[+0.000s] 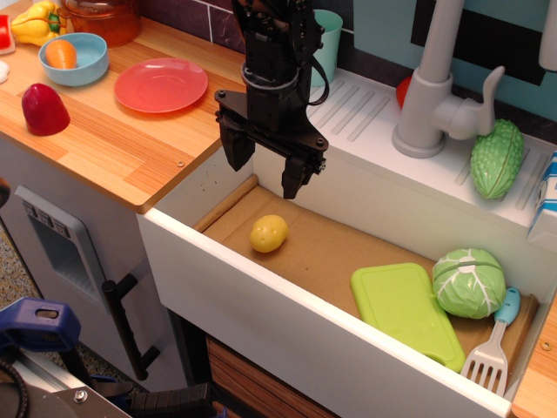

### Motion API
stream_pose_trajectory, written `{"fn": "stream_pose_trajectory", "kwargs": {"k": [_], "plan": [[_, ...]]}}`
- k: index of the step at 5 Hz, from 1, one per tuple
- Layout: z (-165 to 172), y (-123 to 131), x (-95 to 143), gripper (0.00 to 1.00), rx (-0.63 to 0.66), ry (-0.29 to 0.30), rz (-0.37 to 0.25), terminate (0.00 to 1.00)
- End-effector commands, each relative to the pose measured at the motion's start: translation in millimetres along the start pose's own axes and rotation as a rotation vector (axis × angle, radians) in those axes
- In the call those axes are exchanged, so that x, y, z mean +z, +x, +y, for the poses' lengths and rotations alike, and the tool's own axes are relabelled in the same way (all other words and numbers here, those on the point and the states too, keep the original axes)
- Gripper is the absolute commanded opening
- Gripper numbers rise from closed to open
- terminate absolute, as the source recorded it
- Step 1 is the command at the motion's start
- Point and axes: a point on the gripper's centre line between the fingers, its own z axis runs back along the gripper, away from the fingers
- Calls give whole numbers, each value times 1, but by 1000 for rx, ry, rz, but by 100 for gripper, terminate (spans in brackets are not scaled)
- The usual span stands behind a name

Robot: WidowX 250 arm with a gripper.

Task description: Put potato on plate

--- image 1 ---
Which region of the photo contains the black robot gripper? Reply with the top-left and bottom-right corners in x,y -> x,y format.
214,64 -> 328,199

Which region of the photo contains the yellow toy potato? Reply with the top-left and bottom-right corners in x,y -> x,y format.
249,214 -> 289,253

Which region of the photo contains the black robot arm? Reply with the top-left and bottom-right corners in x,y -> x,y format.
215,1 -> 329,199

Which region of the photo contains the pink plastic plate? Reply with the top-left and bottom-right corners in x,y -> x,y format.
114,57 -> 208,113

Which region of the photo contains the red toy item behind faucet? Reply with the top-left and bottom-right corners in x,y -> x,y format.
395,76 -> 413,109

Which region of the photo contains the teal plastic cup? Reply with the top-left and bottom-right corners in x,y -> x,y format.
312,10 -> 343,87

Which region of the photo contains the grey toy faucet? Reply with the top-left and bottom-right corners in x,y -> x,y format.
392,1 -> 506,158

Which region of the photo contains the white toy sink basin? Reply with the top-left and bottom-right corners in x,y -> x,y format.
138,71 -> 556,417

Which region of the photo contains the lime green cutting board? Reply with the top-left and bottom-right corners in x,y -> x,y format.
351,263 -> 466,373

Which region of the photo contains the orange transparent jar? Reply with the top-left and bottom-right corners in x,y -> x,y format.
60,0 -> 142,47

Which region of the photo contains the light blue plastic bowl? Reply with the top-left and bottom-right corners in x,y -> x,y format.
38,32 -> 109,87

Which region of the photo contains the grey oven control panel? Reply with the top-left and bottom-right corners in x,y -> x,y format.
16,185 -> 110,316

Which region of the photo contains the dark red toy vegetable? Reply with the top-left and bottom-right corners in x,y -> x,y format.
22,84 -> 70,136

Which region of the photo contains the green toy bitter gourd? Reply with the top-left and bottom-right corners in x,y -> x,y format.
471,119 -> 524,199

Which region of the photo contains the green toy cabbage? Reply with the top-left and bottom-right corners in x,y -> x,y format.
433,248 -> 507,320

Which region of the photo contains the orange toy carrot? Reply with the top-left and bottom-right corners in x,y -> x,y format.
44,39 -> 77,70

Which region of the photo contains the yellow toy bell pepper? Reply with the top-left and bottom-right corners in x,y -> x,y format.
10,1 -> 67,46

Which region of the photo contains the white toy piece at edge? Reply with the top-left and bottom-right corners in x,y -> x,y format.
0,61 -> 10,84

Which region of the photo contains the blue white milk carton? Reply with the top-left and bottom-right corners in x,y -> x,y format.
527,152 -> 557,253

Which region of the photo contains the blue clamp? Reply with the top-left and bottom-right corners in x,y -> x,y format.
1,297 -> 81,354

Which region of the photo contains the red white toy at edge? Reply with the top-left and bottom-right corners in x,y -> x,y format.
0,14 -> 16,55

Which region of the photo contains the white blue toy spatula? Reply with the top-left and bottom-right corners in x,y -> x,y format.
460,287 -> 520,396

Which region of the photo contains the black oven door handle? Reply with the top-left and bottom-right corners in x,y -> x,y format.
101,273 -> 160,381

